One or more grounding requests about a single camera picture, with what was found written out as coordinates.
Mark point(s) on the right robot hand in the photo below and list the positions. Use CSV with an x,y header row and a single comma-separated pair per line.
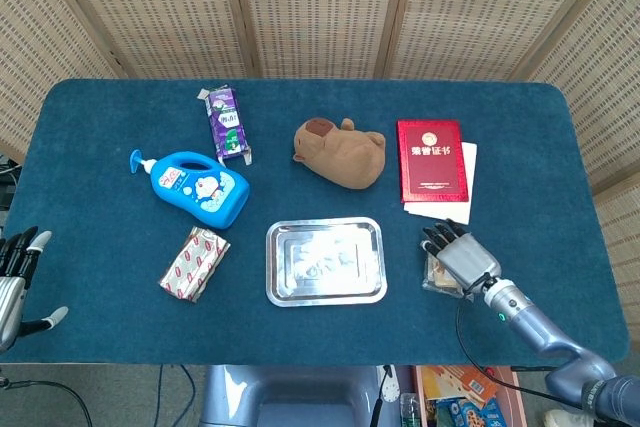
x,y
462,252

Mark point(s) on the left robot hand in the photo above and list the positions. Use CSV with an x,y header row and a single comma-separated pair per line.
x,y
12,279

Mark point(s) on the small snack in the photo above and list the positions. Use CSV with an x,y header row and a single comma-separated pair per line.
x,y
437,277

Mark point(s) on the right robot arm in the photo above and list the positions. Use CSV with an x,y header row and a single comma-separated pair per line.
x,y
555,342

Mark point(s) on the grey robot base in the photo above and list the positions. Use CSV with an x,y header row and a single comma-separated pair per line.
x,y
290,397

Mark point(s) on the stainless steel tray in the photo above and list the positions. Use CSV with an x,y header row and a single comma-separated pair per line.
x,y
326,261

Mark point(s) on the white paper sheet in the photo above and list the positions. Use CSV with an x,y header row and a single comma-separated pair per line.
x,y
467,182

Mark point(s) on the blue table cloth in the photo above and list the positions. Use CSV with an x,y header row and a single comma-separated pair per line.
x,y
100,247

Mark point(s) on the red certificate book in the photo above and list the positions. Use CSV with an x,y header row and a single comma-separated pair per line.
x,y
432,162

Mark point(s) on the brown capybara plush toy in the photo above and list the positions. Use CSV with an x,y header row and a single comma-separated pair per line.
x,y
342,152

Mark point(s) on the green cap plastic bottle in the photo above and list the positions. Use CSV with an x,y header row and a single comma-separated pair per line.
x,y
410,409

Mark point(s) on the red white snack packet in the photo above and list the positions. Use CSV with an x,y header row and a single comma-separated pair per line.
x,y
195,264

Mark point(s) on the blue Doraemon pump bottle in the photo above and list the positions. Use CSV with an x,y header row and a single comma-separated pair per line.
x,y
202,187

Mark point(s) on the purple drink carton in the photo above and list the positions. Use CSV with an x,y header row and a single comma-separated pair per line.
x,y
227,127

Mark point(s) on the woven folding screen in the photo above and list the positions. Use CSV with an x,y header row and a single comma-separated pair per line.
x,y
320,12

